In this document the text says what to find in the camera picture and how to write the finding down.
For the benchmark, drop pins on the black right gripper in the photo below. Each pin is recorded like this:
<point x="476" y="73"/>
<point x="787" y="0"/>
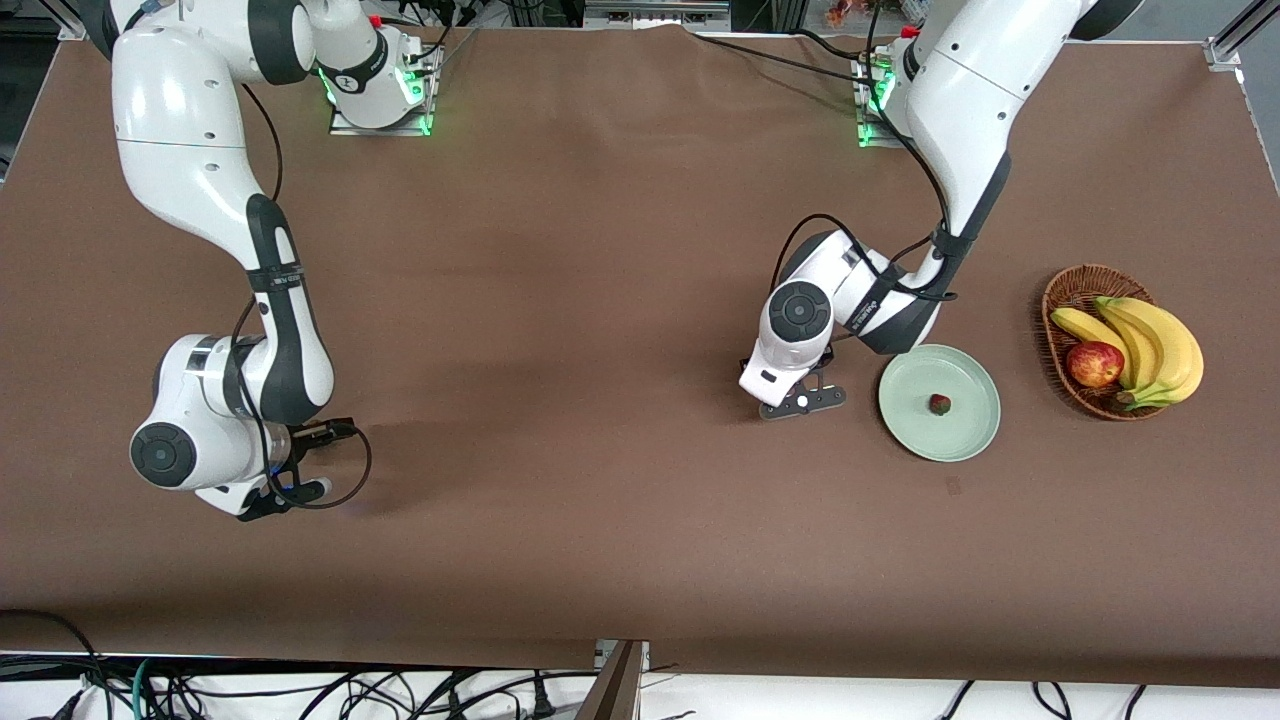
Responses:
<point x="306" y="437"/>

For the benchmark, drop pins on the brown wicker basket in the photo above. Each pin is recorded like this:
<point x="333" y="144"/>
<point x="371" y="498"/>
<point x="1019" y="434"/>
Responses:
<point x="1075" y="290"/>

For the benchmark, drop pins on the pale green round plate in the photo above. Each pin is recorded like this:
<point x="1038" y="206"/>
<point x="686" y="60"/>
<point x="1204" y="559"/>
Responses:
<point x="920" y="430"/>

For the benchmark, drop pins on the red strawberry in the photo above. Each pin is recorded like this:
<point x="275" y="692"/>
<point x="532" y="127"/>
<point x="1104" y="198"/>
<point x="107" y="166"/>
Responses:
<point x="940" y="404"/>

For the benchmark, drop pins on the aluminium frame profile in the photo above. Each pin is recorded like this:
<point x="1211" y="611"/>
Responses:
<point x="70" y="25"/>
<point x="1230" y="45"/>

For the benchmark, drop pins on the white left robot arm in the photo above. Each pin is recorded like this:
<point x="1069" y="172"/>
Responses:
<point x="960" y="100"/>

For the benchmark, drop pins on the brown table cover sheet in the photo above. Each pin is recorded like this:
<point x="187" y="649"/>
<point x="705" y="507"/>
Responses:
<point x="600" y="250"/>

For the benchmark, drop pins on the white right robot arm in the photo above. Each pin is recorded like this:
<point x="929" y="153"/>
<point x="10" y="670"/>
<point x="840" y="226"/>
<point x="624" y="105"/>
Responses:
<point x="180" y="120"/>

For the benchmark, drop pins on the yellow banana bunch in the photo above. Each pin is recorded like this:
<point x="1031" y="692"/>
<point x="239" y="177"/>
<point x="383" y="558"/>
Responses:
<point x="1165" y="345"/>

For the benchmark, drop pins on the silver metal box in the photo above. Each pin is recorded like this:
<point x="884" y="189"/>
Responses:
<point x="655" y="15"/>

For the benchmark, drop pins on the orange red toy items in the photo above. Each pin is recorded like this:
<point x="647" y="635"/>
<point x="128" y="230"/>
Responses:
<point x="845" y="12"/>

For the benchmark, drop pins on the red apple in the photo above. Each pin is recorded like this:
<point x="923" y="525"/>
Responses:
<point x="1095" y="365"/>

